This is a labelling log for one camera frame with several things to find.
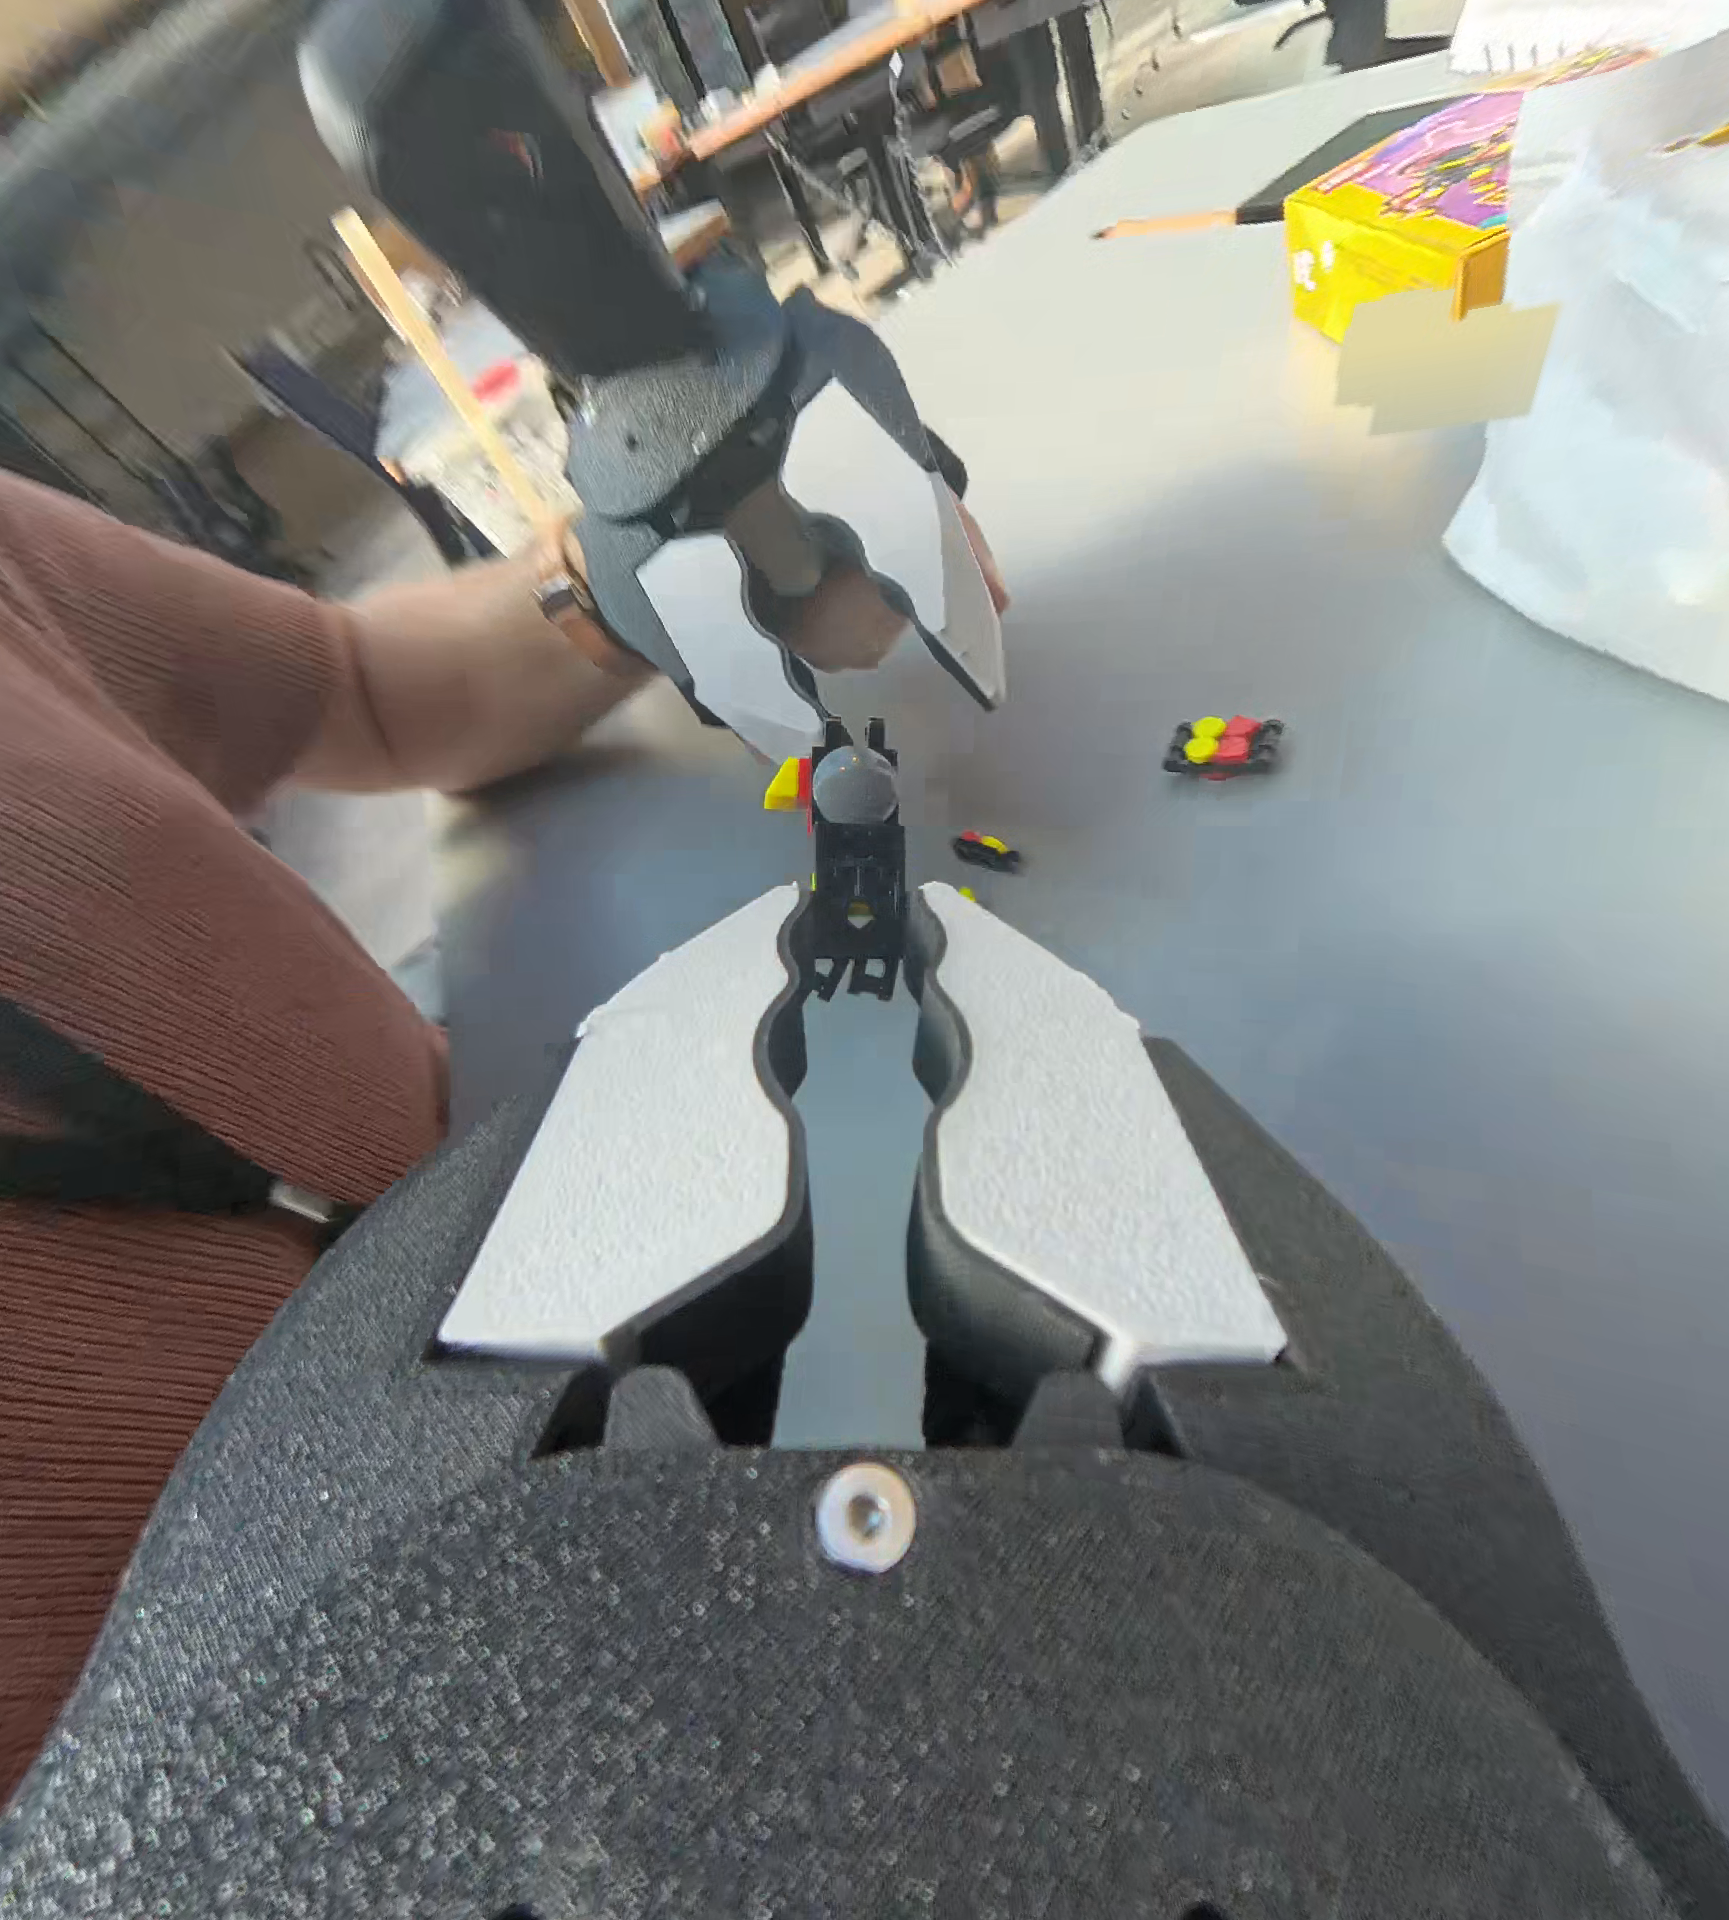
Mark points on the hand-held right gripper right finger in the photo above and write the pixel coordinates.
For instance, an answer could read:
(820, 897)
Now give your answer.
(1104, 1181)

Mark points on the black red yellow lego build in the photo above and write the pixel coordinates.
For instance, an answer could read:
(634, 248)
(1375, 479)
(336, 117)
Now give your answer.
(859, 867)

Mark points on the colourful cardboard lego box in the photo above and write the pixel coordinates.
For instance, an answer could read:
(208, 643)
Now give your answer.
(1432, 198)

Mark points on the long wood edged desk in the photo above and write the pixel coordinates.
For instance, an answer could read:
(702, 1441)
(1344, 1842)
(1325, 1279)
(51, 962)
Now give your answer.
(810, 71)

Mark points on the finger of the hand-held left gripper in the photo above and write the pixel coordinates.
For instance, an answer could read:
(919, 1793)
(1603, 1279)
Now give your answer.
(910, 529)
(720, 643)

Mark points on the person's left forearm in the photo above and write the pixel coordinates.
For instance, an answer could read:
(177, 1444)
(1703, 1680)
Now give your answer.
(456, 675)

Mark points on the person's left hand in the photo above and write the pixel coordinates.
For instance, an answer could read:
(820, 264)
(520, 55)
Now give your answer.
(842, 614)

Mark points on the black red yellow brick plate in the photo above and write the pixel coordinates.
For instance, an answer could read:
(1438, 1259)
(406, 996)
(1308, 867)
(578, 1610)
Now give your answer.
(1228, 745)

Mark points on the long black studded lego strip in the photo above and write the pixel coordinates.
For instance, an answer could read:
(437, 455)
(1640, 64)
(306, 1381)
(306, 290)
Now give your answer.
(983, 852)

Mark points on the torn printed white paper bag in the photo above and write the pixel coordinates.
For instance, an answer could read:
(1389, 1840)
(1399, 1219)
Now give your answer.
(1675, 394)

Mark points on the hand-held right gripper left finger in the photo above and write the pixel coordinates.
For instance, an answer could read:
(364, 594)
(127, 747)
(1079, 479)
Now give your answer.
(619, 1181)

